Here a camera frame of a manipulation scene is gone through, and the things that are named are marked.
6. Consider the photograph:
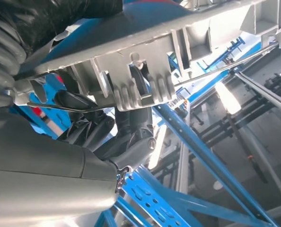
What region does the ceiling light strip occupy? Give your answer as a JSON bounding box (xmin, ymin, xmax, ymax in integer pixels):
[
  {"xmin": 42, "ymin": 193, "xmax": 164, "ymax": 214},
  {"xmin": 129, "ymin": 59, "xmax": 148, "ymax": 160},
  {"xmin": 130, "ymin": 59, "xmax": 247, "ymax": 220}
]
[
  {"xmin": 148, "ymin": 124, "xmax": 167, "ymax": 170},
  {"xmin": 215, "ymin": 82, "xmax": 242, "ymax": 115}
]

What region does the blue metal shelf rack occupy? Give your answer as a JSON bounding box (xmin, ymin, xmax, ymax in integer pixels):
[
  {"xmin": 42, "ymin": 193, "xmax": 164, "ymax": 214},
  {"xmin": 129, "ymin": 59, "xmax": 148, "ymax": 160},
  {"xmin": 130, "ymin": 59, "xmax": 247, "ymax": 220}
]
[{"xmin": 9, "ymin": 0, "xmax": 280, "ymax": 227}]

